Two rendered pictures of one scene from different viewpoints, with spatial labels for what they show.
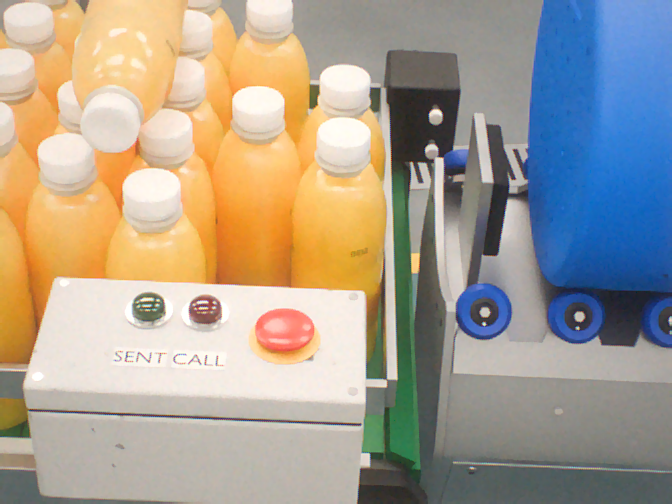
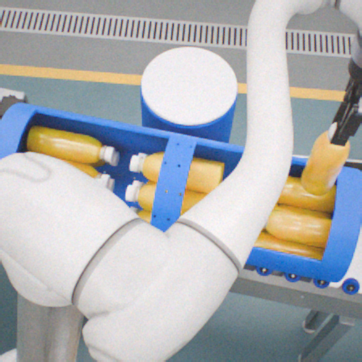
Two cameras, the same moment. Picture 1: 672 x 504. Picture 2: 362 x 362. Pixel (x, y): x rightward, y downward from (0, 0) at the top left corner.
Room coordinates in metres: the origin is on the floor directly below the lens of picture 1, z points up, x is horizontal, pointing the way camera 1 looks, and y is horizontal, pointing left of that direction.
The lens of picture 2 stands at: (0.17, -0.75, 2.46)
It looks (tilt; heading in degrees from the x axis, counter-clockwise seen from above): 62 degrees down; 11
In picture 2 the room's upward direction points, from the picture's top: 3 degrees clockwise
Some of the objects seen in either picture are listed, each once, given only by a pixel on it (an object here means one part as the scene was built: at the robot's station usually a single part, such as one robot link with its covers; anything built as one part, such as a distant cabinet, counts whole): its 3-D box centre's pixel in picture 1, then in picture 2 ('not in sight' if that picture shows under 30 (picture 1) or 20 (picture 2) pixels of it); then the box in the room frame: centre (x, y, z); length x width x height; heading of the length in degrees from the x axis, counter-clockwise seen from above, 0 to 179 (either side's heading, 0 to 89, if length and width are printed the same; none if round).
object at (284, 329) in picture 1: (284, 331); not in sight; (0.56, 0.03, 1.11); 0.04 x 0.04 x 0.01
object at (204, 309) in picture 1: (205, 308); not in sight; (0.58, 0.08, 1.11); 0.02 x 0.02 x 0.01
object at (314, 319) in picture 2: not in sight; (327, 303); (0.94, -1.17, 0.31); 0.06 x 0.06 x 0.63; 1
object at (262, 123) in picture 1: (258, 109); not in sight; (0.80, 0.07, 1.11); 0.04 x 0.04 x 0.02
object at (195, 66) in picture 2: not in sight; (189, 85); (1.24, -0.56, 1.03); 0.28 x 0.28 x 0.01
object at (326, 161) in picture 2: not in sight; (326, 160); (0.88, -0.93, 1.34); 0.07 x 0.07 x 0.20
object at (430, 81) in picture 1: (417, 114); (13, 117); (1.05, -0.07, 0.95); 0.10 x 0.07 x 0.10; 1
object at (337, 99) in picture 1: (344, 86); not in sight; (0.84, 0.00, 1.11); 0.04 x 0.04 x 0.02
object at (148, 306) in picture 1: (148, 306); not in sight; (0.57, 0.11, 1.11); 0.02 x 0.02 x 0.01
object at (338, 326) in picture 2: not in sight; (323, 341); (0.80, -1.17, 0.31); 0.06 x 0.06 x 0.63; 1
